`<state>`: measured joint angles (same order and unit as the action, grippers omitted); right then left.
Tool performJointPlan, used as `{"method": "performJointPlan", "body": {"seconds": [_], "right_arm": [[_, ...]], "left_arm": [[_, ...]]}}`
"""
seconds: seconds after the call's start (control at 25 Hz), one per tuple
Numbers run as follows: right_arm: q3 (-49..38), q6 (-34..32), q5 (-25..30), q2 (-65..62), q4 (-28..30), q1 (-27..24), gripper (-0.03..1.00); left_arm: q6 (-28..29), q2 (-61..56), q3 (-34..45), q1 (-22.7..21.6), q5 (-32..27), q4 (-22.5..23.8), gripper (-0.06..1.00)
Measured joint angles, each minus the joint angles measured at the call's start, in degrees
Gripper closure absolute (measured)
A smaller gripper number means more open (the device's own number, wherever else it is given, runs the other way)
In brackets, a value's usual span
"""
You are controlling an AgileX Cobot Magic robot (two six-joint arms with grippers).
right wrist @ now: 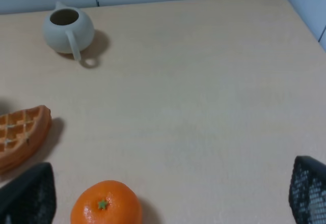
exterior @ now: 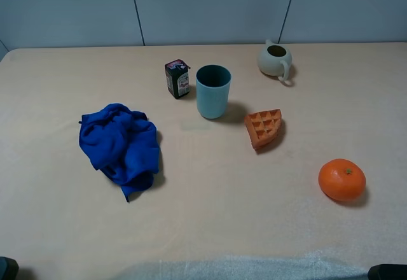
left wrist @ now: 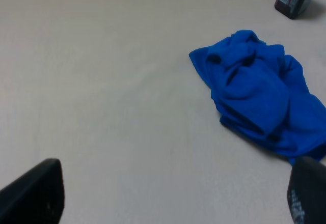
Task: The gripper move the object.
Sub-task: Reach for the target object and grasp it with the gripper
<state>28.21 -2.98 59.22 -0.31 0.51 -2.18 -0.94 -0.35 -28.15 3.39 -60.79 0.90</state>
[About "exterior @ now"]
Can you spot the orange mandarin fruit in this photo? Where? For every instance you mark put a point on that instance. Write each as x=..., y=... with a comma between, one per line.
x=342, y=180

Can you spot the black robot base right corner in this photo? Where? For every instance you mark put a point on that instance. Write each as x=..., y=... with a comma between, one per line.
x=388, y=272

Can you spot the black robot base left corner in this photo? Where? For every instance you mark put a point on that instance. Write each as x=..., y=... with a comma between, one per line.
x=8, y=268

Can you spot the light blue plastic cup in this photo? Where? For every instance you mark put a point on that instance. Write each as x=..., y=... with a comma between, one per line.
x=212, y=89

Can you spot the small black juice carton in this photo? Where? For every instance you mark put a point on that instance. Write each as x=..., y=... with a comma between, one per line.
x=177, y=76

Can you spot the orange waffle slice toy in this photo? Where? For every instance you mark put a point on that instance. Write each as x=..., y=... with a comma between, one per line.
x=263, y=127

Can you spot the crumpled blue cloth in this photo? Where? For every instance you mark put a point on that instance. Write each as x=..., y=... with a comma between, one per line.
x=123, y=145

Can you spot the cream ceramic teapot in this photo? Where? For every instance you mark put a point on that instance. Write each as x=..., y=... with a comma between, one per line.
x=275, y=60

